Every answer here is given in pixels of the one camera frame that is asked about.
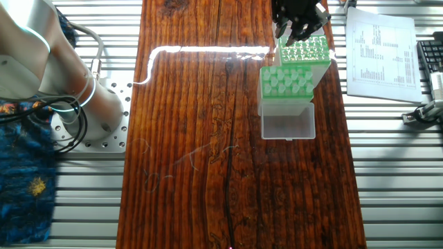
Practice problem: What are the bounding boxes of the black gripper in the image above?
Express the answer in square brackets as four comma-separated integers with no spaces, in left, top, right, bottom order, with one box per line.
[271,0,323,47]

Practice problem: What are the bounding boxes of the clear box with green rack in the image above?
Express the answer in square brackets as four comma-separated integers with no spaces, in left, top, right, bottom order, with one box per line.
[270,20,332,86]
[257,65,316,141]

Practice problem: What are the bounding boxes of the printed white paper sheet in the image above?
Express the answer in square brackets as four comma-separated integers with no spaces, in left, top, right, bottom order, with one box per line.
[345,6,424,104]

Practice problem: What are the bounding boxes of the black keyboard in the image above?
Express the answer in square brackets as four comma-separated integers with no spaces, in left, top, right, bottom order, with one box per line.
[416,39,443,75]

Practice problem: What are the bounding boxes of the brown wooden board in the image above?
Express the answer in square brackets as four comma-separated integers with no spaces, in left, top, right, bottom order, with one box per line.
[116,0,368,249]

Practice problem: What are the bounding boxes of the blue starry painted cloth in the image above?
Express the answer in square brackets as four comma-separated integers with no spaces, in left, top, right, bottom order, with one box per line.
[0,6,78,247]

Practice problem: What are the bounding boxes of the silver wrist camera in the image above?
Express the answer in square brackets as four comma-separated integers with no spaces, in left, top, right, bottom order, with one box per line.
[314,2,332,28]

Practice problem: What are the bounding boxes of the silver camera on stand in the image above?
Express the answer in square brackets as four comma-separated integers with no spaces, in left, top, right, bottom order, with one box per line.
[428,71,443,101]

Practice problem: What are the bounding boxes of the aluminium camera bracket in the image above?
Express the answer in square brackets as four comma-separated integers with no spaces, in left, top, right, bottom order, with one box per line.
[401,100,443,125]

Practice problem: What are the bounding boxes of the grey robot cable with connector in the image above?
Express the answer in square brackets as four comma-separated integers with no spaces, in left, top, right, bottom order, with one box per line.
[69,22,105,80]

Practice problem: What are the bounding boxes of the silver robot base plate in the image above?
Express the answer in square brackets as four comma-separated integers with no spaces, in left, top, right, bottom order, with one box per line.
[51,77,132,154]

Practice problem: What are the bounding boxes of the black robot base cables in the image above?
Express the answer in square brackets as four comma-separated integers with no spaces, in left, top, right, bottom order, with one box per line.
[0,95,89,154]

